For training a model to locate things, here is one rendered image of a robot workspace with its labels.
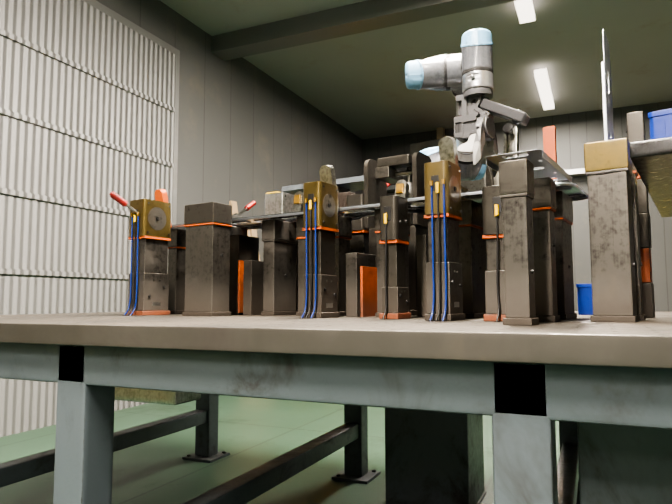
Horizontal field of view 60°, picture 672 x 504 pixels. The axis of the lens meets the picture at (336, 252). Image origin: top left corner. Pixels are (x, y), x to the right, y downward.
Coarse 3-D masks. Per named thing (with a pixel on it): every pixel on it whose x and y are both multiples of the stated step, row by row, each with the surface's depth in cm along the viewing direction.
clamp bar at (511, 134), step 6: (504, 126) 156; (510, 126) 155; (516, 126) 157; (504, 132) 156; (510, 132) 156; (516, 132) 157; (504, 138) 159; (510, 138) 159; (516, 138) 157; (504, 144) 158; (510, 144) 158; (516, 144) 156; (504, 150) 158; (510, 150) 158; (516, 150) 156; (504, 156) 157; (510, 156) 158; (516, 156) 156
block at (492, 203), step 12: (492, 192) 120; (492, 204) 120; (492, 216) 120; (492, 228) 120; (492, 240) 120; (492, 252) 120; (492, 264) 120; (492, 276) 120; (492, 288) 119; (504, 288) 118; (492, 300) 119; (504, 300) 118; (492, 312) 119; (504, 312) 118
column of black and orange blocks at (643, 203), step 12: (636, 120) 140; (636, 132) 140; (648, 204) 141; (648, 216) 137; (648, 228) 137; (648, 240) 137; (648, 252) 137; (648, 264) 137; (648, 276) 137; (648, 288) 136; (648, 300) 136; (648, 312) 136
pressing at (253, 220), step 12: (468, 192) 135; (480, 192) 133; (564, 192) 138; (576, 192) 138; (372, 204) 152; (408, 204) 154; (420, 204) 153; (252, 216) 176; (264, 216) 171; (276, 216) 169; (288, 216) 176; (300, 216) 176; (348, 216) 177; (360, 216) 172; (180, 228) 204; (252, 228) 198
